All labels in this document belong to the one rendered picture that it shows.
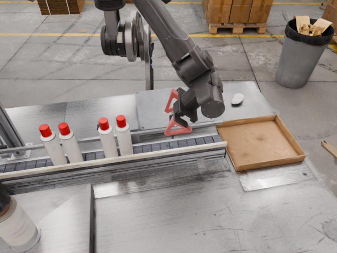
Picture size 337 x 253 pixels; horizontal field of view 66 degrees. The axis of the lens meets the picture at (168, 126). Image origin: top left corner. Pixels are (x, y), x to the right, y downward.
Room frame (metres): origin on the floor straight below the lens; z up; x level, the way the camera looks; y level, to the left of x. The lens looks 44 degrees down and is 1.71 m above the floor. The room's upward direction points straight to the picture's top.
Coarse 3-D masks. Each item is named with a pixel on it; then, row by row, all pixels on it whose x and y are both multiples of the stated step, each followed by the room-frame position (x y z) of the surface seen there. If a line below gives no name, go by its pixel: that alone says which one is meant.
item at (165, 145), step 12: (156, 144) 0.74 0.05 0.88; (168, 144) 0.74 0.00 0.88; (180, 144) 0.74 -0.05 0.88; (192, 144) 0.74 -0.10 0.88; (84, 156) 0.67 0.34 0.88; (96, 156) 0.67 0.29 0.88; (168, 156) 0.67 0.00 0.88; (0, 168) 0.61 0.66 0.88; (12, 168) 0.61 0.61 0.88; (24, 168) 0.61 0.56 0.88; (84, 168) 0.61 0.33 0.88; (0, 180) 0.56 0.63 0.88
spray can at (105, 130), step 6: (102, 120) 0.67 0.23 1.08; (102, 126) 0.65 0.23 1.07; (108, 126) 0.66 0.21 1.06; (102, 132) 0.65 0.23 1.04; (108, 132) 0.65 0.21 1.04; (102, 138) 0.65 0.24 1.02; (108, 138) 0.65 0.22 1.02; (102, 144) 0.65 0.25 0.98; (108, 144) 0.65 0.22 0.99; (114, 144) 0.66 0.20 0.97; (108, 150) 0.64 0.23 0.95; (114, 150) 0.66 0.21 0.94; (108, 156) 0.64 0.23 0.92; (114, 156) 0.65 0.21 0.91
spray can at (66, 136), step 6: (60, 126) 0.64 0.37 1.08; (66, 126) 0.64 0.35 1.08; (60, 132) 0.63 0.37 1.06; (66, 132) 0.63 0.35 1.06; (72, 132) 0.65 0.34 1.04; (60, 138) 0.62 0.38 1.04; (66, 138) 0.62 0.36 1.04; (72, 138) 0.63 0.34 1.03; (66, 144) 0.62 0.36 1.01; (72, 144) 0.63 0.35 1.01; (66, 150) 0.62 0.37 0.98; (72, 150) 0.62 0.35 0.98; (78, 150) 0.64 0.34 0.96; (72, 156) 0.62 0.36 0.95; (78, 156) 0.63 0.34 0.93; (72, 162) 0.62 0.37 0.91
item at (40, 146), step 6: (174, 126) 0.76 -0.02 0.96; (192, 126) 0.77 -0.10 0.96; (198, 126) 0.77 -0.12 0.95; (204, 126) 0.77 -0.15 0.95; (132, 132) 0.73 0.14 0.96; (138, 132) 0.73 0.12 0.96; (144, 132) 0.73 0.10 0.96; (150, 132) 0.73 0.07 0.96; (156, 132) 0.74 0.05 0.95; (162, 132) 0.74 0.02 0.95; (90, 138) 0.70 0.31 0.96; (96, 138) 0.70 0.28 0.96; (114, 138) 0.71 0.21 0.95; (42, 144) 0.67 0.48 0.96; (60, 144) 0.67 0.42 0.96; (0, 150) 0.64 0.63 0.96; (6, 150) 0.64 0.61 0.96; (12, 150) 0.64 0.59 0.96; (18, 150) 0.64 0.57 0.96; (24, 150) 0.64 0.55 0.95
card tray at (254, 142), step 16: (224, 128) 0.88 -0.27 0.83; (240, 128) 0.88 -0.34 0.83; (256, 128) 0.88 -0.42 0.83; (272, 128) 0.88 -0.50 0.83; (240, 144) 0.78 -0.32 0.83; (256, 144) 0.78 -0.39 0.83; (272, 144) 0.78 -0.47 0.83; (288, 144) 0.78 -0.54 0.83; (240, 160) 0.69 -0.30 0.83; (256, 160) 0.69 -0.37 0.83; (272, 160) 0.66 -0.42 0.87; (288, 160) 0.67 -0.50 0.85
